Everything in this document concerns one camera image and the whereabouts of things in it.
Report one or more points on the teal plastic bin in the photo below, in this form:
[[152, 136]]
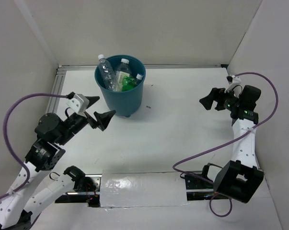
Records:
[[125, 103]]

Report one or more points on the large clear bottle front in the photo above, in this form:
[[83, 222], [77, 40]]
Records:
[[122, 70]]

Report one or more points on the white front cover panel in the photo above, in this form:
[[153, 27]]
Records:
[[143, 190]]

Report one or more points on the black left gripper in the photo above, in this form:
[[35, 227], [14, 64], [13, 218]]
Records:
[[104, 119]]

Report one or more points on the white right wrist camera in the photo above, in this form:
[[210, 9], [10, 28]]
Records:
[[233, 81]]

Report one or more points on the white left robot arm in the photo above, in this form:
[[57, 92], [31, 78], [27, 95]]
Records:
[[21, 206]]

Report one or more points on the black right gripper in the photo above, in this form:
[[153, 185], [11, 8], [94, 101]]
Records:
[[217, 94]]

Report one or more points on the green plastic bottle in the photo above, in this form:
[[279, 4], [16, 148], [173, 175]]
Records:
[[128, 83]]

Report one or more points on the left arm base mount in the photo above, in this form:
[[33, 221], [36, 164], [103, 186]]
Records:
[[89, 194]]

